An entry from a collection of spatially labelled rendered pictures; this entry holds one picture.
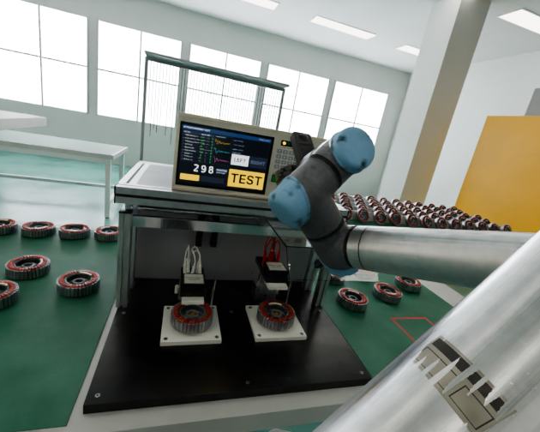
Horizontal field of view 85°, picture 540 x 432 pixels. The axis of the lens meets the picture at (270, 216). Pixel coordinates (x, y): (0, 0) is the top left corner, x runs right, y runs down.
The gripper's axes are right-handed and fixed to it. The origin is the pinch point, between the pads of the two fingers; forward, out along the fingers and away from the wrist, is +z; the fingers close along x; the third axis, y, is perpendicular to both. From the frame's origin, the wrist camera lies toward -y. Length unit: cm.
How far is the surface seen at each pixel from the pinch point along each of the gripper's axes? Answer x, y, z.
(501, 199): 327, -57, 159
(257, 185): -4.9, -0.2, 7.7
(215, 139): -18.5, -10.4, 3.0
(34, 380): -51, 47, 1
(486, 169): 327, -97, 174
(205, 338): -17.1, 41.8, 6.0
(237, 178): -11.2, -1.4, 7.2
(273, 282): 2.6, 28.0, 11.6
